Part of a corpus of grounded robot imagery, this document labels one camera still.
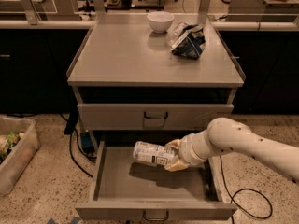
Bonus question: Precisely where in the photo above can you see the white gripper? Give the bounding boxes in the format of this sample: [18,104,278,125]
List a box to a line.
[164,133,206,172]

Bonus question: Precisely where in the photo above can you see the blue labelled plastic bottle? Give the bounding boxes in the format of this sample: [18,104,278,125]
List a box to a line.
[133,141,178,166]

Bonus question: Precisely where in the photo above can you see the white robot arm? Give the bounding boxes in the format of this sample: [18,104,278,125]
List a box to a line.
[164,118,299,183]

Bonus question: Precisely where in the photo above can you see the open grey middle drawer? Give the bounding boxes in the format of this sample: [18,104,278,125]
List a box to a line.
[75,142,236,221]

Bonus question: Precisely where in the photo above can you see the grey metal drawer cabinet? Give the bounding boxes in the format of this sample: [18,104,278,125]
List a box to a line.
[68,13,245,146]

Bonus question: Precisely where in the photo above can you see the closed upper grey drawer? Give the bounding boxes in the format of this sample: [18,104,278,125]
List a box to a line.
[78,104,234,131]

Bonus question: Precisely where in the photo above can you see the blue power adapter box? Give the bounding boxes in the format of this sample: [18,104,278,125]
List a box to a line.
[80,132,94,153]

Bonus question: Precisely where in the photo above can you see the blue crumpled chip bag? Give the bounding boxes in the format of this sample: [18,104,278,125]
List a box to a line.
[166,22,206,60]

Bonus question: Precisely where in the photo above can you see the white ceramic bowl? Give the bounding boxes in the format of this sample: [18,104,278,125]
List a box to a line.
[147,11,175,34]

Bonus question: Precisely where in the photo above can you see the clear plastic storage bin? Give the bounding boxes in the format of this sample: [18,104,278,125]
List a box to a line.
[0,116,40,195]

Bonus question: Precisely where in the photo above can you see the food items in bin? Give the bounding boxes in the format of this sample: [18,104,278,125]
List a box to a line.
[0,132,24,163]

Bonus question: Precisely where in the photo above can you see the black floor cable right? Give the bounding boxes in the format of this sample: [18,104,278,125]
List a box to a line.
[218,156,274,224]

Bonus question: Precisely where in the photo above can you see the black floor cable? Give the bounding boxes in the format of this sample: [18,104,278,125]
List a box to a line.
[218,156,274,224]
[59,113,97,178]

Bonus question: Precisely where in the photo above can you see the black floor cable left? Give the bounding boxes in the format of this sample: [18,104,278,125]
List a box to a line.
[59,113,97,178]

